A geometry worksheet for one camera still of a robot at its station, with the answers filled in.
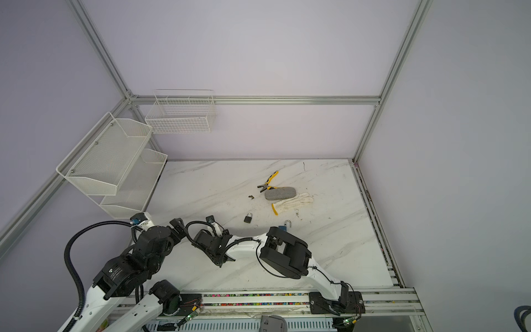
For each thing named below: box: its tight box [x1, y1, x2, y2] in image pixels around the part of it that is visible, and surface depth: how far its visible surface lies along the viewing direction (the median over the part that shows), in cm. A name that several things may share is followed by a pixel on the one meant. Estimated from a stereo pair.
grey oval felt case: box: [264, 186, 297, 202], surface depth 104 cm
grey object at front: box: [259, 314, 289, 332], surface depth 70 cm
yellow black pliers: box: [257, 170, 280, 193], surface depth 113 cm
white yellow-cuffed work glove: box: [271, 192, 314, 216], surface depth 103 cm
